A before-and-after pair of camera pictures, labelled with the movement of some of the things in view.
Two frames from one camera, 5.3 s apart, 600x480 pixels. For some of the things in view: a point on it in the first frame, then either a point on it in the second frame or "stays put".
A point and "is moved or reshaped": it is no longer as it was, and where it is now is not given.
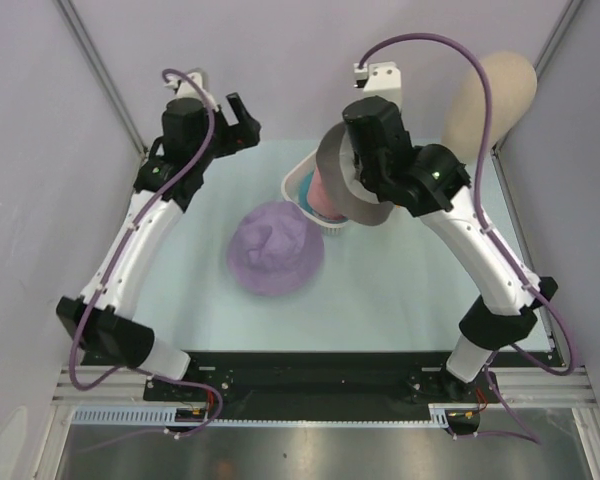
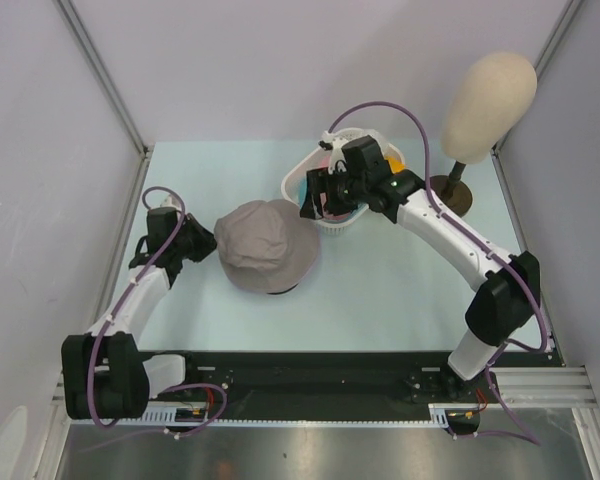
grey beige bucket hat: [341, 181] is moved or reshaped
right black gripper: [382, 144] → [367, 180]
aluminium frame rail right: [537, 387] stays put
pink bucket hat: [320, 200] stays put
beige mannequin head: [513, 85] stays put
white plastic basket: [292, 184] stays put
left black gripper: [241, 136] → [207, 240]
